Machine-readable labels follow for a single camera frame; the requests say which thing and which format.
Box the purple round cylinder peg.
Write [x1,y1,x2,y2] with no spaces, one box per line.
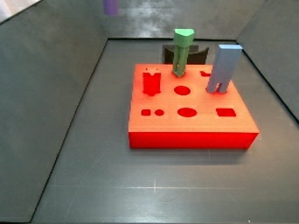
[103,0,118,16]

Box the red peg board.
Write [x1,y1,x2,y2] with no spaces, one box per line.
[128,64,259,149]

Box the black curved block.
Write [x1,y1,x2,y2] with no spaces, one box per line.
[163,45,210,65]

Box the green shaped peg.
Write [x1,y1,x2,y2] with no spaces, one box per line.
[172,28,195,77]

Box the blue rectangular peg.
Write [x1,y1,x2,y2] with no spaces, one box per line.
[207,45,243,94]

